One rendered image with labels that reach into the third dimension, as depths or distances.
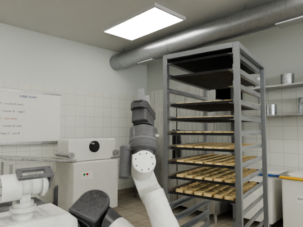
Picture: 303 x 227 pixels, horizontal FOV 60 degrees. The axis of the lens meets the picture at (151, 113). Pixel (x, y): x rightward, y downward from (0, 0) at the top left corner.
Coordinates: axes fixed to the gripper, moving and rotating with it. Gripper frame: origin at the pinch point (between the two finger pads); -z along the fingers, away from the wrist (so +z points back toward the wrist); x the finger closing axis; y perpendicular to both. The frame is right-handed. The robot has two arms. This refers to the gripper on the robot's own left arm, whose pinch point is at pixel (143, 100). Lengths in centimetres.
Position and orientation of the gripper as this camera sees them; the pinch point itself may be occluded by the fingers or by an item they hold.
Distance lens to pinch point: 88.5
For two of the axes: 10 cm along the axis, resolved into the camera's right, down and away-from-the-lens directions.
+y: -9.5, 1.5, 2.7
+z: 0.0, 8.9, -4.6
